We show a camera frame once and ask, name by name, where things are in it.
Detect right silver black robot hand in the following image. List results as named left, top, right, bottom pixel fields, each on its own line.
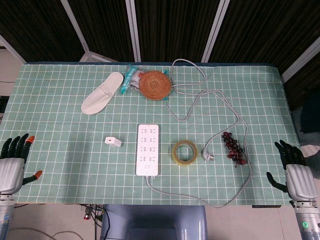
left=266, top=139, right=318, bottom=202

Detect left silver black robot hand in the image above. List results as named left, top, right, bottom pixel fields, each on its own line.
left=0, top=133, right=44, bottom=195

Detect small white adapter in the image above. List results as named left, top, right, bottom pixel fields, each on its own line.
left=104, top=136, right=123, bottom=148

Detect white power strip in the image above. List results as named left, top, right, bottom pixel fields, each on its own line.
left=136, top=123, right=160, bottom=179

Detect black table edge bar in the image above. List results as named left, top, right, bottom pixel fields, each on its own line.
left=251, top=204, right=282, bottom=209

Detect green checked tablecloth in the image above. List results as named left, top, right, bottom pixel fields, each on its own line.
left=0, top=61, right=301, bottom=206

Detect dark red grape bunch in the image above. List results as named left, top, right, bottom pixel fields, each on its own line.
left=221, top=131, right=249, bottom=168

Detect clear yellowish tape roll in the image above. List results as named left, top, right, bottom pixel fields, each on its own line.
left=171, top=139, right=200, bottom=166

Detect white disposable slipper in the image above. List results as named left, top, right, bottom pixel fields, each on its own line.
left=80, top=72, right=125, bottom=116

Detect blue-grey robot torso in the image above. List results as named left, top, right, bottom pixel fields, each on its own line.
left=99, top=204, right=208, bottom=240

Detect teal plastic snack packet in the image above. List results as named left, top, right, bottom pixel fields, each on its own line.
left=161, top=68, right=170, bottom=102
left=119, top=64, right=145, bottom=95

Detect round woven rattan coaster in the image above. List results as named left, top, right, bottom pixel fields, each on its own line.
left=138, top=70, right=173, bottom=101

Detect dark folding partition screen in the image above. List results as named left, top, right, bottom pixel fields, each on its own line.
left=0, top=0, right=320, bottom=111

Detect white floor cable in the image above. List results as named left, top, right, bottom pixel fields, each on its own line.
left=7, top=228, right=85, bottom=240

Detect tangled cables under table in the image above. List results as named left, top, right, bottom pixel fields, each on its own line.
left=79, top=204, right=111, bottom=240

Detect grey power cable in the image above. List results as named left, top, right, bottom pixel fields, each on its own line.
left=145, top=58, right=252, bottom=209

